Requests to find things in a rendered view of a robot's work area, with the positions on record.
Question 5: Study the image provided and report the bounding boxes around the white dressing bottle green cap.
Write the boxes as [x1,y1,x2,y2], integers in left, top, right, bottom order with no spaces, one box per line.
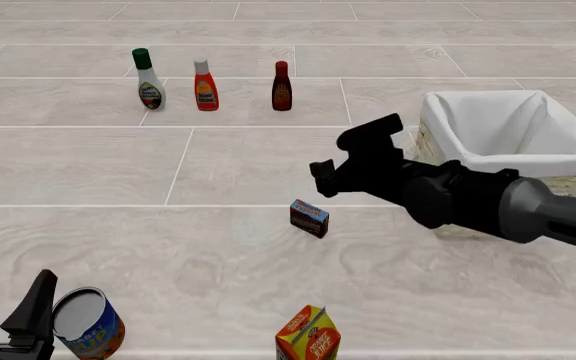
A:
[131,47,168,112]

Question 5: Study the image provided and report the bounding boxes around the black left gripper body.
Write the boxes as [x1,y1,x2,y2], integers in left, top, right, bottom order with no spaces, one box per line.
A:
[0,331,56,360]

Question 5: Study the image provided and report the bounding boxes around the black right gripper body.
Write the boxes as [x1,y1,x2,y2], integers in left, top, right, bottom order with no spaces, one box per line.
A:
[308,158,342,199]

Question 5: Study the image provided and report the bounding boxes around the red-orange dressing bottle grey cap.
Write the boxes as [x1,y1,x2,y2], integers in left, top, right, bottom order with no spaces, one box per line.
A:
[192,56,221,113]

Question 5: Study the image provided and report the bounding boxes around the chocolate pudding box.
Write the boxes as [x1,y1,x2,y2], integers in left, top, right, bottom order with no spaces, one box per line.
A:
[289,198,331,240]

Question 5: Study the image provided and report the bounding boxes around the orange juice carton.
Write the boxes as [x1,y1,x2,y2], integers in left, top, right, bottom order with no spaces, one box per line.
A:
[274,303,343,360]

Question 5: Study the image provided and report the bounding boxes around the woven basket with white liner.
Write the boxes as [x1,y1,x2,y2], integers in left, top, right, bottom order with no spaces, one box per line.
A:
[413,89,576,242]

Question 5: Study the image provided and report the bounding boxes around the blue and orange soup tin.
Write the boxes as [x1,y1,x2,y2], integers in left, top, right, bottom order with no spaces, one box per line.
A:
[51,285,127,360]

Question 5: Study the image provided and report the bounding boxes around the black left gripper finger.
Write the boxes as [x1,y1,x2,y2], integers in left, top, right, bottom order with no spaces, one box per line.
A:
[0,268,59,347]

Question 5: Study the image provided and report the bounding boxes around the dark red sauce bottle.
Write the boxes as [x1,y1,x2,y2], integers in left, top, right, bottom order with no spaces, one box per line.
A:
[271,60,294,113]

